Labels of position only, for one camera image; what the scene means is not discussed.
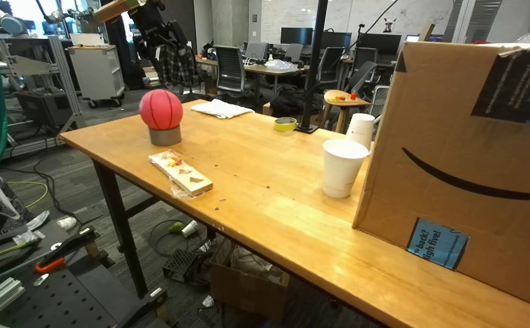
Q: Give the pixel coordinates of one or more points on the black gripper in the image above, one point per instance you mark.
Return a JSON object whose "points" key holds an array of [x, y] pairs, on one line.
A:
{"points": [[154, 25]]}

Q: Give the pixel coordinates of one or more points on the pink basketball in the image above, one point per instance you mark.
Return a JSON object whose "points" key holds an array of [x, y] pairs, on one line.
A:
{"points": [[160, 110]]}

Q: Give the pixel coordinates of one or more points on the yellow-green tape roll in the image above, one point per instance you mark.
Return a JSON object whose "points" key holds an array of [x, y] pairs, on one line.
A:
{"points": [[285, 127]]}

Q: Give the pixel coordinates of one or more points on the white paper cup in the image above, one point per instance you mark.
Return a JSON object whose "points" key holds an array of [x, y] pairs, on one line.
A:
{"points": [[338, 174], [360, 129]]}

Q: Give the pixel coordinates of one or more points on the black office chair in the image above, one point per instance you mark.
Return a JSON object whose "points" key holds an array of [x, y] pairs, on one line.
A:
{"points": [[229, 67]]}

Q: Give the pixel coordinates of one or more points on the white paper sheet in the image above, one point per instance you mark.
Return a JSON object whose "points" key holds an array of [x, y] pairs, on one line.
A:
{"points": [[220, 110]]}

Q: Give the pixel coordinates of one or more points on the white wheeled cabinet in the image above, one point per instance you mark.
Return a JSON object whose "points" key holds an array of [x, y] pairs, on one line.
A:
{"points": [[96, 74]]}

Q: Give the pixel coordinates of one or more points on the yellow red triangle block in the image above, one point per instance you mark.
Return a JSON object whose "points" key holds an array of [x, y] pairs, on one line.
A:
{"points": [[174, 163]]}

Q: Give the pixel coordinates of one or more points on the wooden triangle puzzle board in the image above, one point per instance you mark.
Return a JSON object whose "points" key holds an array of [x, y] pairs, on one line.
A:
{"points": [[182, 174]]}

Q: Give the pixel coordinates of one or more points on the clear plastic wrap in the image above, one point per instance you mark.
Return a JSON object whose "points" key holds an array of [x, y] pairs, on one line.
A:
{"points": [[182, 192]]}

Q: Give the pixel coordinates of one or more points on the black vertical pole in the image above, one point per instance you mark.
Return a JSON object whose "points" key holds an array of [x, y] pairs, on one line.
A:
{"points": [[311, 67]]}

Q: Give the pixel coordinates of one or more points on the round wooden side table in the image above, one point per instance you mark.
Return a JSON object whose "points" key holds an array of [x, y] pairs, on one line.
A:
{"points": [[344, 100]]}

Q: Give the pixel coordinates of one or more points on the black metal table leg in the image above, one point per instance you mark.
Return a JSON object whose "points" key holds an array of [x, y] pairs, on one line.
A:
{"points": [[120, 231]]}

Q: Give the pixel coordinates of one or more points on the open cardboard box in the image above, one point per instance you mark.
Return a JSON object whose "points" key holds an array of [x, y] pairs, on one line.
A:
{"points": [[245, 293]]}

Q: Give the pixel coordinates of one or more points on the black perforated metal plate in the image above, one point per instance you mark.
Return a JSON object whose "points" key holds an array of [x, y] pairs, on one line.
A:
{"points": [[56, 302]]}

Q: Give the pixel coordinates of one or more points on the aluminium extrusion bar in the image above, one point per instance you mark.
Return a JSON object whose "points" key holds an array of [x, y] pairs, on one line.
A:
{"points": [[0, 296]]}

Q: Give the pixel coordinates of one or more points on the large cardboard shipping box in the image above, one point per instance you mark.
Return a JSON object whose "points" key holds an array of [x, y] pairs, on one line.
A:
{"points": [[457, 152]]}

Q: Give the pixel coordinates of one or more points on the grey duct tape roll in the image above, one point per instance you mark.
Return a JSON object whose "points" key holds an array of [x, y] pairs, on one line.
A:
{"points": [[165, 138]]}

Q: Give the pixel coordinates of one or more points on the grey metal shelf frame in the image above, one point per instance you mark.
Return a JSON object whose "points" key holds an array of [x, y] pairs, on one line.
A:
{"points": [[56, 67]]}

